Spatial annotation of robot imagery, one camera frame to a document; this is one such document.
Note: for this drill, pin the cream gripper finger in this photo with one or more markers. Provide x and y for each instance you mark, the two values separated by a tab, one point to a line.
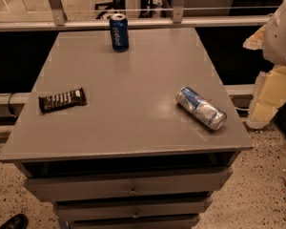
255	41
269	97

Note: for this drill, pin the black rxbar chocolate bar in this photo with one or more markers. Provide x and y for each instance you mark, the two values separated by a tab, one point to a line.
57	102

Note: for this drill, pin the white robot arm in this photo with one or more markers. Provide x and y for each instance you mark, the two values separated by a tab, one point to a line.
274	40

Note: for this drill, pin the silver blue redbull can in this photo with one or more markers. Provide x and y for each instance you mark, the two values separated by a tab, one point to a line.
201	109

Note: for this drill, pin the blue upright soda can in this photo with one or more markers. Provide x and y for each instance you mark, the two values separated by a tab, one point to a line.
119	32

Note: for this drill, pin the top grey drawer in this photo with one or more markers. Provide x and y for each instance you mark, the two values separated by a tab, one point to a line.
58	189

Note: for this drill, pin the grey drawer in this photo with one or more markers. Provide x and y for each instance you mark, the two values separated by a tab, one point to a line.
133	209
58	189
164	222

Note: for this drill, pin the grey drawer cabinet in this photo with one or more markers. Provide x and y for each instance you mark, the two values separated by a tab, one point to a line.
132	122

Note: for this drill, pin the bottom grey drawer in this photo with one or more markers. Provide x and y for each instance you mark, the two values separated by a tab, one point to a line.
164	222

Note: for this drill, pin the middle grey drawer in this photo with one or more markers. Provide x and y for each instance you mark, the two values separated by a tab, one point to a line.
133	209

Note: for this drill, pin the black shoe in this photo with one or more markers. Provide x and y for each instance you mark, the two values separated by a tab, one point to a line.
19	221

